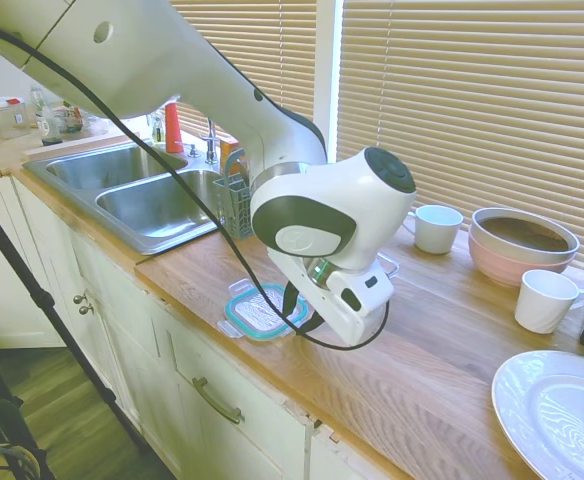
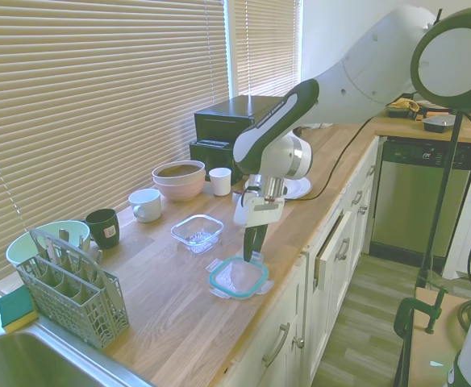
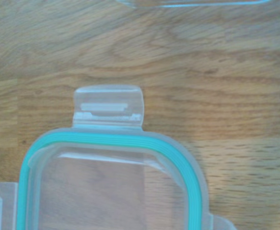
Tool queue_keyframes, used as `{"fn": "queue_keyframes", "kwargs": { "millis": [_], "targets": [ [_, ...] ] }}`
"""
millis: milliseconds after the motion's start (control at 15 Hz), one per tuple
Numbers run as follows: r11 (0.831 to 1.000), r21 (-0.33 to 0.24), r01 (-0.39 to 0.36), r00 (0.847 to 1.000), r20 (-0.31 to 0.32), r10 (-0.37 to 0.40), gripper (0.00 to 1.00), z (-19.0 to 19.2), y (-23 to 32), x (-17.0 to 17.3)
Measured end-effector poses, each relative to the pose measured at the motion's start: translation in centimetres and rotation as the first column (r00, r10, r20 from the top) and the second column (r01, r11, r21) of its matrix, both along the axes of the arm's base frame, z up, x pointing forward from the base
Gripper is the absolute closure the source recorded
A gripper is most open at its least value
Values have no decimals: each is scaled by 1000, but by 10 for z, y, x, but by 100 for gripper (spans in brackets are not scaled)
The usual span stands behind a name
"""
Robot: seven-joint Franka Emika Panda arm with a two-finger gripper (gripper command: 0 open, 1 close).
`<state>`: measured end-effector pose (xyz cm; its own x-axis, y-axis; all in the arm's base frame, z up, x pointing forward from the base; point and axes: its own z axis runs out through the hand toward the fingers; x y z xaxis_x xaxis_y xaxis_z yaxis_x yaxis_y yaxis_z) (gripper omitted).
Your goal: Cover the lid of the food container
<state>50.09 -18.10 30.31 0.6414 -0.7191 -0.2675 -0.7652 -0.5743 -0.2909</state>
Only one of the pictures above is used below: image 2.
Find green hose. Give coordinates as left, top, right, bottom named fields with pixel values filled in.
left=458, top=298, right=471, bottom=334

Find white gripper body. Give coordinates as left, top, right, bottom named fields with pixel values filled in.
left=233, top=195, right=286, bottom=229

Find long metal cabinet handle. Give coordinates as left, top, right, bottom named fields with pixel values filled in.
left=261, top=322, right=292, bottom=368

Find black toaster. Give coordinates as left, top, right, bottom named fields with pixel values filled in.
left=188, top=138, right=237, bottom=183

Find white kitchen cabinets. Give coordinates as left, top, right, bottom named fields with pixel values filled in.
left=215, top=135, right=381, bottom=387

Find teal rimmed container lid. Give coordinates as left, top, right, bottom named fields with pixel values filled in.
left=207, top=255, right=275, bottom=302

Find small white cup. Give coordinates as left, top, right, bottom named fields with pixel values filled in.
left=208, top=167, right=233, bottom=198

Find narrow beige window blind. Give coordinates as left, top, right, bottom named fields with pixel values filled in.
left=232, top=0, right=302, bottom=100

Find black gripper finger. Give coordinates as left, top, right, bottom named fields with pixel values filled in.
left=243, top=227, right=257, bottom=264
left=254, top=224, right=268, bottom=256

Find stainless steel sink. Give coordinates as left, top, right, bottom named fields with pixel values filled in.
left=0, top=321, right=158, bottom=387

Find stainless steel dishwasher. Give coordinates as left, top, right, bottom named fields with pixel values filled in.
left=369, top=138, right=471, bottom=260

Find cream bowl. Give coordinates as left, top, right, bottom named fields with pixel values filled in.
left=152, top=160, right=207, bottom=189

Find green clamp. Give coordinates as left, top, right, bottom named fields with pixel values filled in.
left=392, top=285, right=449, bottom=340

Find large white plate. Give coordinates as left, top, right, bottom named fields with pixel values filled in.
left=244, top=176, right=314, bottom=202

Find black takeout container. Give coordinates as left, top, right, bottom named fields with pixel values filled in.
left=422, top=114, right=457, bottom=134

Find black cup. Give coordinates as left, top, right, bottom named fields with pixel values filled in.
left=85, top=208, right=121, bottom=250

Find white mug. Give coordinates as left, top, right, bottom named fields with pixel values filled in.
left=127, top=188, right=163, bottom=224

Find black toaster oven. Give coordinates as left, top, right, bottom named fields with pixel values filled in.
left=194, top=94, right=297, bottom=143

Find yellow green sponge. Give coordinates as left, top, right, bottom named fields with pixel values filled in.
left=0, top=286, right=40, bottom=335

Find yellow food bag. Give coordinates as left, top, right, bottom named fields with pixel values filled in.
left=386, top=98, right=421, bottom=119

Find mint green bowl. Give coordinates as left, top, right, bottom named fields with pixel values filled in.
left=5, top=219, right=92, bottom=279

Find brown cardboard board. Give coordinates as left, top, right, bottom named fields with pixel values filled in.
left=402, top=285, right=471, bottom=387

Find clear glass food container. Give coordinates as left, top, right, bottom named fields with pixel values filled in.
left=170, top=214, right=225, bottom=256

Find grey plastic cutlery basket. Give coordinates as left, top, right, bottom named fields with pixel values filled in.
left=16, top=228, right=131, bottom=350

